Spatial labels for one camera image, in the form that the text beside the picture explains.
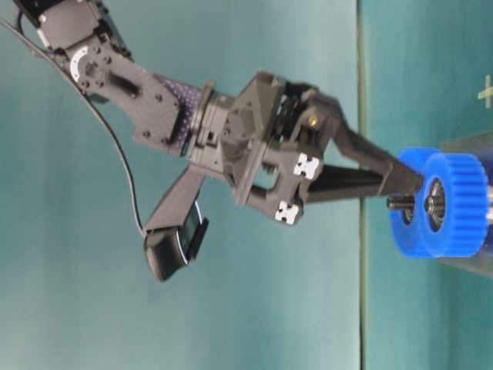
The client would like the black camera cable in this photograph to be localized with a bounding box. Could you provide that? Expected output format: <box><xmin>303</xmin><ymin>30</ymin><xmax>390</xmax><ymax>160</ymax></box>
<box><xmin>0</xmin><ymin>17</ymin><xmax>147</xmax><ymax>236</ymax></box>

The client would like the large blue gear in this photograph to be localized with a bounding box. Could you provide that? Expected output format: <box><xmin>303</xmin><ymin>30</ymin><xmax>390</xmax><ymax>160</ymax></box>
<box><xmin>421</xmin><ymin>153</ymin><xmax>488</xmax><ymax>257</ymax></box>

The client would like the clear acrylic gear stand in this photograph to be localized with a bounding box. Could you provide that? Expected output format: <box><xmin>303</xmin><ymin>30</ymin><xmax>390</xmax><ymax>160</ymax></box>
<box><xmin>418</xmin><ymin>132</ymin><xmax>492</xmax><ymax>278</ymax></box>

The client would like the threaded steel shaft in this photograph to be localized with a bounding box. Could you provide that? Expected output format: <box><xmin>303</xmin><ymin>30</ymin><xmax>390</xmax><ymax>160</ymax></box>
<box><xmin>387</xmin><ymin>196</ymin><xmax>415</xmax><ymax>210</ymax></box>

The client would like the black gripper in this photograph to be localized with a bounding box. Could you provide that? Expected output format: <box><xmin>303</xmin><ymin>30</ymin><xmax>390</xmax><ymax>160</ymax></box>
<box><xmin>186</xmin><ymin>72</ymin><xmax>424</xmax><ymax>225</ymax></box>

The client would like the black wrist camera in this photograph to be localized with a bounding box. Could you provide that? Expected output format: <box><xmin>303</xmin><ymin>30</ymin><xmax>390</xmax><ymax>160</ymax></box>
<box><xmin>143</xmin><ymin>166</ymin><xmax>209</xmax><ymax>282</ymax></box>

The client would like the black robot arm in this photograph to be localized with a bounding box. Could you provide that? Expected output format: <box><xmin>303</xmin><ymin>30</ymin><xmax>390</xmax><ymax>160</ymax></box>
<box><xmin>16</xmin><ymin>1</ymin><xmax>424</xmax><ymax>231</ymax></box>

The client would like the small blue gear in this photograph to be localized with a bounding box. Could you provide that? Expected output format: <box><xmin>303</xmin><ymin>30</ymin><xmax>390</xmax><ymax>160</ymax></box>
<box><xmin>389</xmin><ymin>147</ymin><xmax>439</xmax><ymax>259</ymax></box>

